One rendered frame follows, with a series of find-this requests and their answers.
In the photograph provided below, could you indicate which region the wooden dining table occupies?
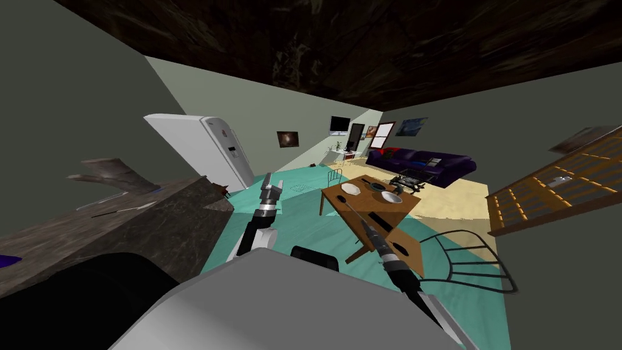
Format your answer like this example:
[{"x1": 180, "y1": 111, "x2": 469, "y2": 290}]
[{"x1": 318, "y1": 174, "x2": 422, "y2": 264}]

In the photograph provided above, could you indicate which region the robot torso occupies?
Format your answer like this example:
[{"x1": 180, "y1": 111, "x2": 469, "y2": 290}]
[{"x1": 109, "y1": 245, "x2": 479, "y2": 350}]

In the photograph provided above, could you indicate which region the white side table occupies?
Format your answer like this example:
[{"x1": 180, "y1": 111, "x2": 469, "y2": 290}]
[{"x1": 324, "y1": 140, "x2": 363, "y2": 169}]

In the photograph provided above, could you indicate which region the black flat rectangular object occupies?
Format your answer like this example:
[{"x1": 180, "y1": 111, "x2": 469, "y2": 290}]
[{"x1": 371, "y1": 211, "x2": 395, "y2": 233}]

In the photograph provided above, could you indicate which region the black long-handled spoon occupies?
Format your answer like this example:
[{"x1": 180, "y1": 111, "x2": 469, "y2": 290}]
[{"x1": 337, "y1": 194, "x2": 367, "y2": 227}]

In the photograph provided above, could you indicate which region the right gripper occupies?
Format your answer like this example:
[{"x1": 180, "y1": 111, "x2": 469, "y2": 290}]
[{"x1": 364, "y1": 223, "x2": 388, "y2": 250}]

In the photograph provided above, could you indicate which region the grey wall-mounted hood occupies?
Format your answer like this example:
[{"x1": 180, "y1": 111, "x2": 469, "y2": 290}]
[{"x1": 67, "y1": 157, "x2": 162, "y2": 196}]

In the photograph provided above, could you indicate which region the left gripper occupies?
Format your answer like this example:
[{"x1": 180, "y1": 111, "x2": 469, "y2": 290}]
[{"x1": 259, "y1": 173, "x2": 285, "y2": 208}]

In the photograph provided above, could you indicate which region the silver knife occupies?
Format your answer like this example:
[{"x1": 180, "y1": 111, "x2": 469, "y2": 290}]
[{"x1": 91, "y1": 201, "x2": 157, "y2": 219}]

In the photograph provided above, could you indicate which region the black coffee table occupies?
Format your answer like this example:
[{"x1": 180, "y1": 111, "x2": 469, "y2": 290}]
[{"x1": 388, "y1": 168, "x2": 437, "y2": 194}]

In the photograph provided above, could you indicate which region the purple sofa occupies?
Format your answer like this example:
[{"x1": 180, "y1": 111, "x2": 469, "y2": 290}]
[{"x1": 364, "y1": 146, "x2": 477, "y2": 189}]

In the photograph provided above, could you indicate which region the red-framed window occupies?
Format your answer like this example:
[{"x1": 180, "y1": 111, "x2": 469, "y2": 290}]
[{"x1": 369, "y1": 121, "x2": 396, "y2": 149}]

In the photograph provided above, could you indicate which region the wall television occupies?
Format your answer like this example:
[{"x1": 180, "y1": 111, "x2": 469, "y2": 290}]
[{"x1": 329, "y1": 115, "x2": 351, "y2": 137}]

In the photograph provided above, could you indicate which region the wooden lattice shelf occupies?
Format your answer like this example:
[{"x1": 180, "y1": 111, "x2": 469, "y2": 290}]
[{"x1": 485, "y1": 125, "x2": 622, "y2": 238}]

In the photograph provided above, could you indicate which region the black wire chair wooden seat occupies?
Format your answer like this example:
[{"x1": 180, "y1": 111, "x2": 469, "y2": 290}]
[{"x1": 386, "y1": 227, "x2": 519, "y2": 295}]

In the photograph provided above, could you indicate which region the blue painting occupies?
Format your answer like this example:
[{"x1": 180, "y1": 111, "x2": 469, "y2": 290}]
[{"x1": 395, "y1": 117, "x2": 429, "y2": 137}]

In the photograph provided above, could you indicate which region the dark door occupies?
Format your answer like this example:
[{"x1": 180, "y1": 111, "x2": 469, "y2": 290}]
[{"x1": 347, "y1": 123, "x2": 366, "y2": 152}]

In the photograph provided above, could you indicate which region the dark stone kitchen counter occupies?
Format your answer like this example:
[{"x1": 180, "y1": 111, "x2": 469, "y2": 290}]
[{"x1": 0, "y1": 174, "x2": 235, "y2": 298}]

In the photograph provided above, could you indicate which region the white refrigerator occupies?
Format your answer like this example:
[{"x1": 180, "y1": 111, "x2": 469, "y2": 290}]
[{"x1": 143, "y1": 113, "x2": 256, "y2": 193}]

